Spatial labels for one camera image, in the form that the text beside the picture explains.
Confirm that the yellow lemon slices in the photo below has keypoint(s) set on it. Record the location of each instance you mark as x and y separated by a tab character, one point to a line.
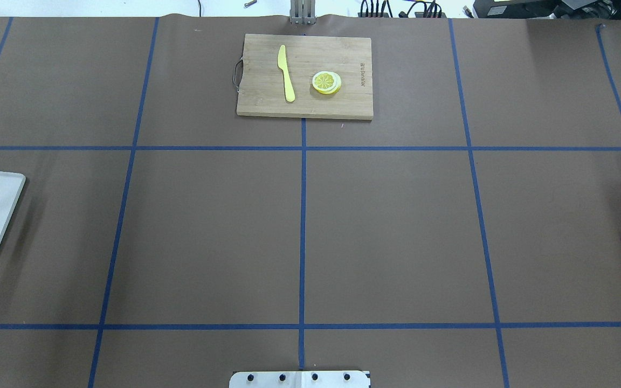
326	82

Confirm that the bamboo cutting board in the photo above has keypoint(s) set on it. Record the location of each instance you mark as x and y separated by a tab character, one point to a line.
261	87

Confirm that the yellow plastic knife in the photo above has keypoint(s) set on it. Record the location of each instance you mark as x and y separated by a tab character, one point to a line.
289	91

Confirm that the aluminium frame post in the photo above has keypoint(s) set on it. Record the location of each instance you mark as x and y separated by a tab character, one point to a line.
302	12

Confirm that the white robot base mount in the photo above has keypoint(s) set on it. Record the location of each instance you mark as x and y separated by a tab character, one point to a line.
322	378

